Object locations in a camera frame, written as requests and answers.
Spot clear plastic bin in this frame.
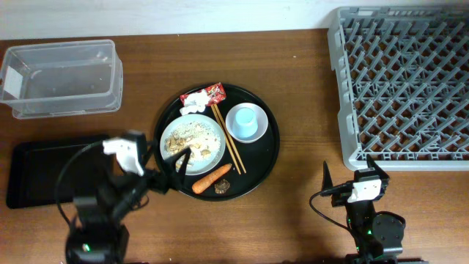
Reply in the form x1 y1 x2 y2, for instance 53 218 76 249
1 40 123 120

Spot black rectangular tray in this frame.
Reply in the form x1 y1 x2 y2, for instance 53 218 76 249
6 134 113 209

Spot wooden chopstick left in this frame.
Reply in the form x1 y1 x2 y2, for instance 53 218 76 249
210 105 241 175

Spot round black serving tray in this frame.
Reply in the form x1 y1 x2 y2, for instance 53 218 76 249
154 83 280 202

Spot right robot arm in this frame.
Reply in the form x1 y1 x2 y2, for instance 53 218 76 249
309 155 424 264

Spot grey dishwasher rack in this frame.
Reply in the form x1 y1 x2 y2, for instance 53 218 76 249
328 5 468 171

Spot wooden chopstick right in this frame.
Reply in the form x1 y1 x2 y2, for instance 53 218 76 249
213 104 247 174

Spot pale grey plate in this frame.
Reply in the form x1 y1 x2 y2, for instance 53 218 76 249
160 114 226 175

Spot brown mushroom piece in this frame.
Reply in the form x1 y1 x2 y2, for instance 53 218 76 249
214 179 231 194

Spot light blue cup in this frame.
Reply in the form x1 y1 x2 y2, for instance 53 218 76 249
233 107 258 139

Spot red snack wrapper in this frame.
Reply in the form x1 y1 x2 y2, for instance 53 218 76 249
184 83 226 106

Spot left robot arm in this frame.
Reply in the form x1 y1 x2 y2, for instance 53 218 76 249
54 131 191 263

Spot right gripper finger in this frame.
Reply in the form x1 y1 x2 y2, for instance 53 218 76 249
320 161 333 197
366 154 382 172

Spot white tissue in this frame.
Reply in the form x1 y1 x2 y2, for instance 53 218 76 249
180 89 210 116

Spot white small bowl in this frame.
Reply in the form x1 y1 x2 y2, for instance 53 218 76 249
225 103 269 144

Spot wooden chopstick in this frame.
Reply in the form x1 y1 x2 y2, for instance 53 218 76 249
213 104 247 174
210 105 241 175

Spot rice and food scraps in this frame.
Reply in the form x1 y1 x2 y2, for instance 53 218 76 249
163 122 221 171

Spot orange carrot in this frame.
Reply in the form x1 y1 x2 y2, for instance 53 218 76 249
192 164 232 194

